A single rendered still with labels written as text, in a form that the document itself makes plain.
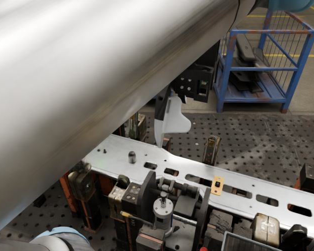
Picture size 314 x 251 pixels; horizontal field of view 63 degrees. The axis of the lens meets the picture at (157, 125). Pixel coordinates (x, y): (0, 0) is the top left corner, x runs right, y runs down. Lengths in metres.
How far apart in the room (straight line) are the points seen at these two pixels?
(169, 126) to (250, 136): 1.30
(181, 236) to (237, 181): 0.29
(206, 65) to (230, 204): 0.62
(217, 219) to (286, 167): 0.84
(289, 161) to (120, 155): 0.97
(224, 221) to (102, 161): 0.52
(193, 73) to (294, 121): 1.58
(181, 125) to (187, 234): 0.54
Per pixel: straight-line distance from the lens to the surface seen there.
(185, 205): 0.72
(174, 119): 0.42
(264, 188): 1.02
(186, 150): 1.52
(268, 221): 0.84
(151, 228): 0.77
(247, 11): 0.18
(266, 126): 1.82
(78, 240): 0.52
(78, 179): 0.95
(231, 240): 0.69
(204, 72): 0.39
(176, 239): 0.89
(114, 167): 1.02
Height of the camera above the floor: 1.75
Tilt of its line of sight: 39 degrees down
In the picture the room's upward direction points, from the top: straight up
